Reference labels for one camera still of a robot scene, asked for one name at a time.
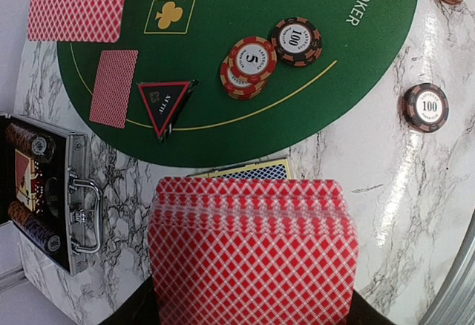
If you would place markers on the black triangular all-in button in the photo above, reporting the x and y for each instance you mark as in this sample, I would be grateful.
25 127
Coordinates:
164 102

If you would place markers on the red chip stack mat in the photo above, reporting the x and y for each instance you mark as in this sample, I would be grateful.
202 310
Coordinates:
244 72

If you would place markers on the red-backed playing card deck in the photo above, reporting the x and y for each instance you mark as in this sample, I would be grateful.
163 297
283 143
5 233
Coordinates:
236 251

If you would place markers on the dark 100 chips mat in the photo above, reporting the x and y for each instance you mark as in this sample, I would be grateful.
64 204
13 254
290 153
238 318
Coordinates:
297 41

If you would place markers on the red card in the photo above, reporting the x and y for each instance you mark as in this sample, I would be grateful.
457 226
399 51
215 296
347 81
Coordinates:
112 87

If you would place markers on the dark red 100 chip stack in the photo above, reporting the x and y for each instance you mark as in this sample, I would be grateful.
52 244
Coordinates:
425 107

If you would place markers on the red card airborne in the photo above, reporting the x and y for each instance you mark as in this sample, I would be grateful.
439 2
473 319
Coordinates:
75 20

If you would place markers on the blue-backed playing card deck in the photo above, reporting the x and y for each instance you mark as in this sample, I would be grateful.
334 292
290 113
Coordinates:
277 169

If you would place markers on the green round poker mat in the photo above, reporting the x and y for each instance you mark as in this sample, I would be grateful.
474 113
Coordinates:
181 40

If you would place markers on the aluminium poker chip case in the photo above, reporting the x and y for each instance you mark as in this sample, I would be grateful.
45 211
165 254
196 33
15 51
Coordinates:
46 192

